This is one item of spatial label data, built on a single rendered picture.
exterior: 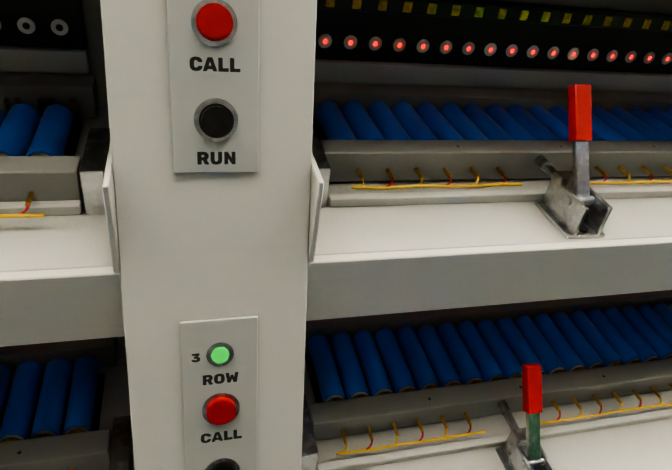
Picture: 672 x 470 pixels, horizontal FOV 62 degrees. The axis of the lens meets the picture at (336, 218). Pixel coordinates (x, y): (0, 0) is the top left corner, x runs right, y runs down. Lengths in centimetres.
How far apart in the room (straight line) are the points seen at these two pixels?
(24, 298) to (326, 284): 15
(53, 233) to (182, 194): 8
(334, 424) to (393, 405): 5
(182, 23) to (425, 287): 19
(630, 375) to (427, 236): 29
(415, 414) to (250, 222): 24
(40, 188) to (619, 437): 47
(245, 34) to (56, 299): 16
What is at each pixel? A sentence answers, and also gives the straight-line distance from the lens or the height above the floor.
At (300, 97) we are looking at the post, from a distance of 27.
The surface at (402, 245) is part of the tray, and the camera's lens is 32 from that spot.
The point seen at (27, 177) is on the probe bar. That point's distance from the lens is 33.
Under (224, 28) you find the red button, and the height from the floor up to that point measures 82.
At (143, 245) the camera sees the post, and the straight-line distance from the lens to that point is 29.
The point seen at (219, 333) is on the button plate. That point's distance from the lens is 30.
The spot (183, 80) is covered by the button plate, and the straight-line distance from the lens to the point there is 27.
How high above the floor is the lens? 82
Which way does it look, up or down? 17 degrees down
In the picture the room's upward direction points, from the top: 3 degrees clockwise
